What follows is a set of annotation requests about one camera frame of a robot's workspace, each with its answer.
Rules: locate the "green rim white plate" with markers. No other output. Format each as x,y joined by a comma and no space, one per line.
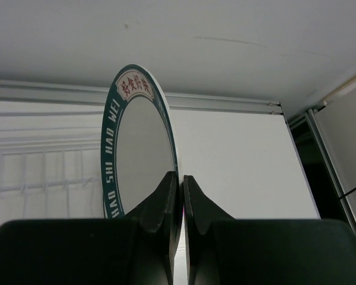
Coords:
140,174

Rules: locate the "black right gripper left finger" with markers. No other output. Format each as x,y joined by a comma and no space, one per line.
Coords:
86,237

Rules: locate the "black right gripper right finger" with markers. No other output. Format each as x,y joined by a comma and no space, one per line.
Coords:
221,249

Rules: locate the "aluminium table frame rail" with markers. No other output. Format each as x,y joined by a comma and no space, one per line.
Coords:
240,151

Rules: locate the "white wire dish rack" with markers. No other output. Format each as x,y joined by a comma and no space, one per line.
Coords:
49,166

